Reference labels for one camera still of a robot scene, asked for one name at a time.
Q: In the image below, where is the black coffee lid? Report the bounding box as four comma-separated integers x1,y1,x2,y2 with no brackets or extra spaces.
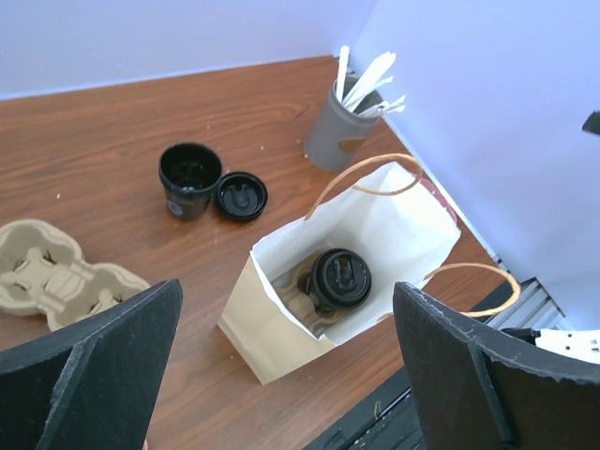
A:
307,248,373,311

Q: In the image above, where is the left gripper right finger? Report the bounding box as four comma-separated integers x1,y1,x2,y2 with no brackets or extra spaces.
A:
393,282,599,449

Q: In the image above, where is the grey straw holder cup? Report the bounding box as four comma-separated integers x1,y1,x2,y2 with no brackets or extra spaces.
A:
304,82,383,172

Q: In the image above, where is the brown paper bag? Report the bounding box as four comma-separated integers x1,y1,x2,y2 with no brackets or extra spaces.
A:
218,154,460,384

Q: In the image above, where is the cardboard cup carrier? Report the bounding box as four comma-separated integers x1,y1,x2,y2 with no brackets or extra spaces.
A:
1,219,150,332
272,251,346,338

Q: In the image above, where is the stack of black cups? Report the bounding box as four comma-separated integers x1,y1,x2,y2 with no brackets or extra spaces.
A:
158,142,223,220

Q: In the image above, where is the aluminium frame rail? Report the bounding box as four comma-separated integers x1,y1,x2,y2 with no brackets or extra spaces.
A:
484,278,574,331

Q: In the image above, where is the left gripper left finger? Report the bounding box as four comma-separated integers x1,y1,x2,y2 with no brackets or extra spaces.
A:
1,279,183,449

